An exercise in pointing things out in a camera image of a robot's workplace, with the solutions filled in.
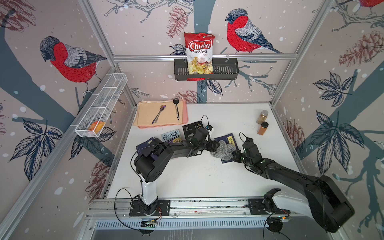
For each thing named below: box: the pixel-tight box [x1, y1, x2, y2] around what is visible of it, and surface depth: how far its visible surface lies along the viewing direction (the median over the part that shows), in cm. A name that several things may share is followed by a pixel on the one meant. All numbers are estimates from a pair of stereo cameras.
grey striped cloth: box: [210, 140, 236, 161], surface depth 90 cm
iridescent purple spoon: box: [151, 104, 166, 125], surface depth 116 cm
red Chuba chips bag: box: [184, 32, 216, 81], surface depth 85 cm
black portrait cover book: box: [182, 120, 204, 141], surface depth 106 cm
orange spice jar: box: [257, 121, 269, 136], surface depth 101 cm
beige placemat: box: [133, 100, 184, 126], surface depth 117 cm
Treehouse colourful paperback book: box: [161, 129, 183, 143], surface depth 101 cm
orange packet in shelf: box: [88, 121, 106, 133], surface depth 69 cm
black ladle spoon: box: [173, 98, 180, 121], surface depth 124 cm
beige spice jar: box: [256, 109, 269, 125], surface depth 105 cm
